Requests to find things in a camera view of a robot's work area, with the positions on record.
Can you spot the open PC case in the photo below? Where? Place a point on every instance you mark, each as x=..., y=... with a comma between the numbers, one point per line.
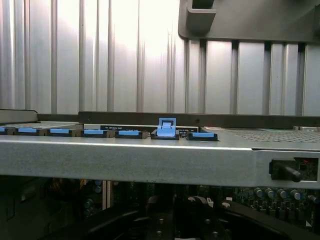
x=125, y=160

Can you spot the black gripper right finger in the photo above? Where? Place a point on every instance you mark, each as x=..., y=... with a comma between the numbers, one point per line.
x=207, y=225

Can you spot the green motherboard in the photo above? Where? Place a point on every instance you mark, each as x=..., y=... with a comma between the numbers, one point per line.
x=250, y=197

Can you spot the white expansion slot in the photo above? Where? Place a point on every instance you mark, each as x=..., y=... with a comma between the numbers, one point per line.
x=106, y=195

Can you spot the grey plastic parts rack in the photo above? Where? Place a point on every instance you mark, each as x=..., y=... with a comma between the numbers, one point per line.
x=250, y=20

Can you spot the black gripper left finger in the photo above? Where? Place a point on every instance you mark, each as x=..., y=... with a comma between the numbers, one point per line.
x=160, y=225

